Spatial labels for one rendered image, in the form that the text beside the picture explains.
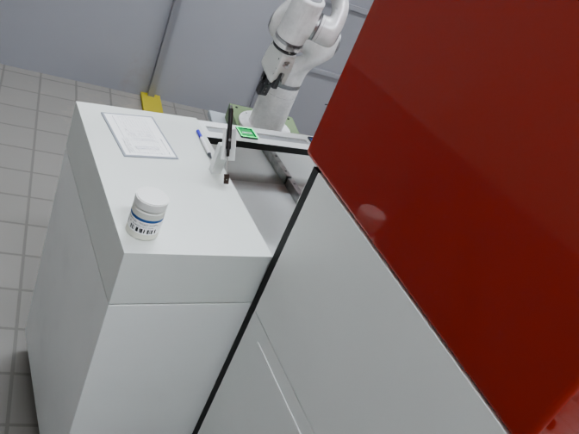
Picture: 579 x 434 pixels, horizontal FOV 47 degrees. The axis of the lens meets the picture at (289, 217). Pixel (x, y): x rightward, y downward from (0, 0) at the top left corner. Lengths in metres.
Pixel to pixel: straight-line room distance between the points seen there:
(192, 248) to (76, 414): 0.54
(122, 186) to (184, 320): 0.34
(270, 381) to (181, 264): 0.34
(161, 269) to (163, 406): 0.50
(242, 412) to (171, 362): 0.21
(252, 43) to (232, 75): 0.24
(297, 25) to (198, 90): 2.56
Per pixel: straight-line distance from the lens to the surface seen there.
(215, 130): 1.98
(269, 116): 2.23
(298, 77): 2.18
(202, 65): 4.25
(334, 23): 1.83
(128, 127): 1.82
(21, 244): 2.88
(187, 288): 1.50
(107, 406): 1.75
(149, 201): 1.38
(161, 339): 1.61
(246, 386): 1.64
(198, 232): 1.51
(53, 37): 4.14
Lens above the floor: 1.82
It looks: 30 degrees down
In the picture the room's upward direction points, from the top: 24 degrees clockwise
